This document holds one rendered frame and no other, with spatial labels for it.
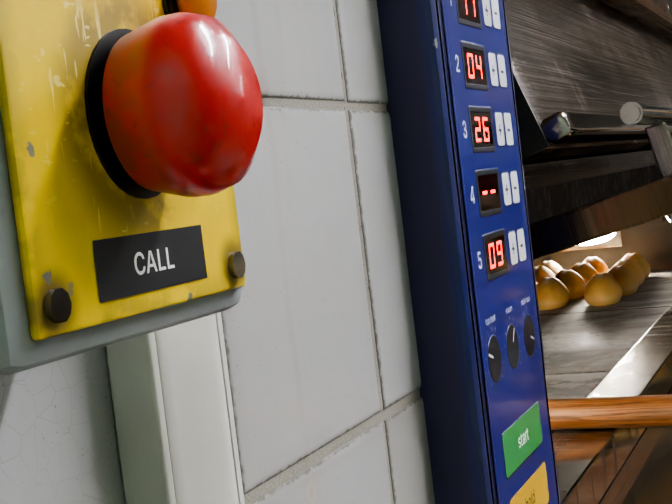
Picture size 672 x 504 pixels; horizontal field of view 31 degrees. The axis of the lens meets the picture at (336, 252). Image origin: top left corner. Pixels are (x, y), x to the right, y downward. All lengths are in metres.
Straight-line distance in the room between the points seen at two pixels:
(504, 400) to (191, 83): 0.47
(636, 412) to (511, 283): 0.46
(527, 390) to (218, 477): 0.36
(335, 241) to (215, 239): 0.26
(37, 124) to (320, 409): 0.30
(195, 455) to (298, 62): 0.21
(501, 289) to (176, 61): 0.47
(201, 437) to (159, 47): 0.18
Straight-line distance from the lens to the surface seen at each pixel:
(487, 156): 0.70
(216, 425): 0.41
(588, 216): 0.85
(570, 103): 1.02
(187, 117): 0.25
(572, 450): 1.11
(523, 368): 0.73
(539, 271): 2.42
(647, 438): 1.35
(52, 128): 0.25
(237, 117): 0.26
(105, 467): 0.38
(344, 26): 0.60
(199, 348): 0.40
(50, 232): 0.24
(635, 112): 0.86
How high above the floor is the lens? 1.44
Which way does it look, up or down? 3 degrees down
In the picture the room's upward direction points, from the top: 7 degrees counter-clockwise
